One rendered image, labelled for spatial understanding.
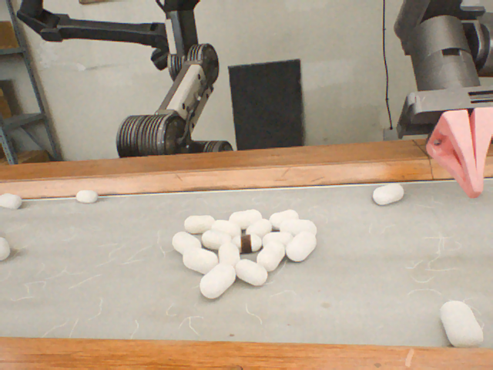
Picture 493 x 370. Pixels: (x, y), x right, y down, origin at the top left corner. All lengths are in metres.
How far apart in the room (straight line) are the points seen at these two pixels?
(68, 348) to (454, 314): 0.26
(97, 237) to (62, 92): 2.55
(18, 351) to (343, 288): 0.24
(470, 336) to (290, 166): 0.33
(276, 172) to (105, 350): 0.34
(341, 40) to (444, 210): 2.02
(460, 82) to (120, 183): 0.46
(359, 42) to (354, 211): 2.02
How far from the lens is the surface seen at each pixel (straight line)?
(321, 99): 2.47
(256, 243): 0.38
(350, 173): 0.54
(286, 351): 0.26
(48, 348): 0.31
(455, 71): 0.45
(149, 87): 2.68
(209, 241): 0.39
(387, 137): 2.51
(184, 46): 1.08
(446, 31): 0.49
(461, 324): 0.30
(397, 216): 0.46
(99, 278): 0.41
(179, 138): 0.87
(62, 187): 0.66
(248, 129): 2.50
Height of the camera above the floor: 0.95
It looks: 22 degrees down
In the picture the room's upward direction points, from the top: 7 degrees counter-clockwise
